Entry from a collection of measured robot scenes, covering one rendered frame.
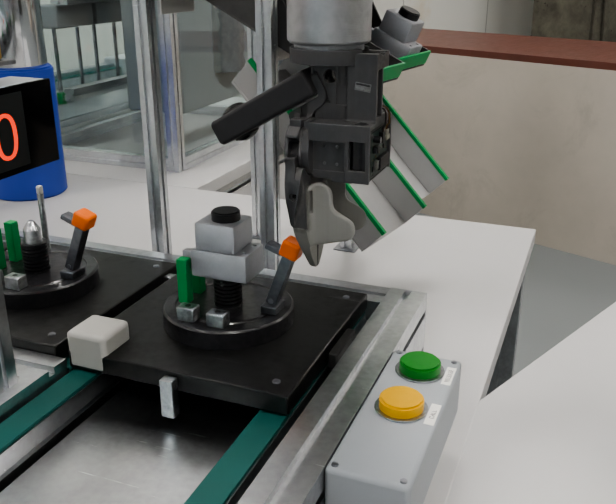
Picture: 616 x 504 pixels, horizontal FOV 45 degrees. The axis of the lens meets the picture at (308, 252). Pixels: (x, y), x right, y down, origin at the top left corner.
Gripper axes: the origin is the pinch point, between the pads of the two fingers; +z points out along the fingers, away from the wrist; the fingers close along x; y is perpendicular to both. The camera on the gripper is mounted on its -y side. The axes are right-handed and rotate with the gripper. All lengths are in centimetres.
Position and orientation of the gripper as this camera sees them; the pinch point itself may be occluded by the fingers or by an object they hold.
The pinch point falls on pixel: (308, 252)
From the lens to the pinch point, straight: 74.8
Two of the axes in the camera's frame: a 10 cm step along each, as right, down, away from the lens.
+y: 9.3, 1.3, -3.4
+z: 0.0, 9.3, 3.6
